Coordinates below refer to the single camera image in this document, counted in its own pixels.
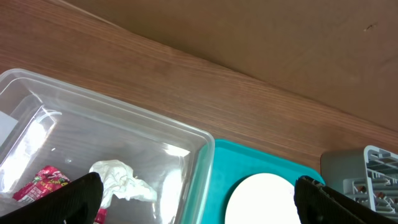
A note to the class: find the red snack wrapper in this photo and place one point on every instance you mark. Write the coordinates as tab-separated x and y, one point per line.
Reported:
45	182

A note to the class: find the clear plastic bin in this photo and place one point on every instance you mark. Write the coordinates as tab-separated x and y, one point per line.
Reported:
46	122

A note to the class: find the white tissue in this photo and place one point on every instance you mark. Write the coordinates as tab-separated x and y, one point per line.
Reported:
118	179

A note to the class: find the large pink plate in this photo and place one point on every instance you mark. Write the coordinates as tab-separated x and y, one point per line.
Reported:
264	199

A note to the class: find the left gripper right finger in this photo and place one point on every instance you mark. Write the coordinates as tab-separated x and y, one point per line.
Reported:
319	204

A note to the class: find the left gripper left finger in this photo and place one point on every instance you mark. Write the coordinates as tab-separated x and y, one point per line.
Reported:
77	202

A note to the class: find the teal serving tray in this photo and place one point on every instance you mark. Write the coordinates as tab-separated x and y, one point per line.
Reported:
232	163

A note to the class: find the cardboard backdrop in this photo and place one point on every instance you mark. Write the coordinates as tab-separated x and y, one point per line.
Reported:
340	52

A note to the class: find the grey dishwasher rack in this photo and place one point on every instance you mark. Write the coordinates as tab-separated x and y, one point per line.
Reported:
368	176

